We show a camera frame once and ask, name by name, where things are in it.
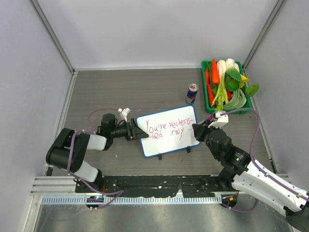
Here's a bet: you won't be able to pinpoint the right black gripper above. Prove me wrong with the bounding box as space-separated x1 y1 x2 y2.
193 119 220 160

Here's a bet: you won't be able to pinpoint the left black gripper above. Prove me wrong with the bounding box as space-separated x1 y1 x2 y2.
111 118 148 141

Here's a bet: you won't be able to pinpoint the blue framed whiteboard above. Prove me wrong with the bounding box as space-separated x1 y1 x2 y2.
136 105 200 158

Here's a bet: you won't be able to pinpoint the magenta capped marker pen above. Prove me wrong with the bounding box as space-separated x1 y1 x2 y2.
205 115 213 123

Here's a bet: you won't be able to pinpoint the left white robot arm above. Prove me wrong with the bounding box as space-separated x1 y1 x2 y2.
46 113 149 193

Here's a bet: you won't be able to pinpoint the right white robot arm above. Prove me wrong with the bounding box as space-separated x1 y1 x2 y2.
192 121 309 232

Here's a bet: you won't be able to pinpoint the green plastic tray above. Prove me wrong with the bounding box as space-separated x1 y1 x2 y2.
201 60 253 115

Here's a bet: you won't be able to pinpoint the blue silver energy drink can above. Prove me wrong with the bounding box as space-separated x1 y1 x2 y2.
185 84 198 104

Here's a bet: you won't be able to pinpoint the small orange toy carrot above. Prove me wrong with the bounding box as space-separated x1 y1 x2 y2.
205 71 214 108

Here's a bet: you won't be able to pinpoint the pale green toy beans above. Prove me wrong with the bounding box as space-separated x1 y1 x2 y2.
223 89 247 111

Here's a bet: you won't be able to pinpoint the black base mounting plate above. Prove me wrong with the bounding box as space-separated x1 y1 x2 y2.
90 175 237 198

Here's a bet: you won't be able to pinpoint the large orange toy carrot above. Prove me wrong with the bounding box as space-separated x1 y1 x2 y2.
211 59 220 85

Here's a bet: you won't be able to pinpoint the green toy leafy vegetable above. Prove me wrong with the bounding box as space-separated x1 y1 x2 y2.
225 67 259 98

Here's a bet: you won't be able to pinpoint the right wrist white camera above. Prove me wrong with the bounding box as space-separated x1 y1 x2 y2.
208 111 229 129

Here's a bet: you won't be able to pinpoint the wrist white camera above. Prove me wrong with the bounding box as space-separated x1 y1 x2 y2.
118 108 131 122
208 111 229 129

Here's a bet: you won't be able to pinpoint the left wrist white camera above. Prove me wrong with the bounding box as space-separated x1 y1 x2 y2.
118 108 131 122

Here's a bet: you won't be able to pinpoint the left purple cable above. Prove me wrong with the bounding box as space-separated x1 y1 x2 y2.
66 107 126 210

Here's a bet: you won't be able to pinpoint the white slotted cable duct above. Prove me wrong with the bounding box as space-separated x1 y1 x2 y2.
41 194 222 206

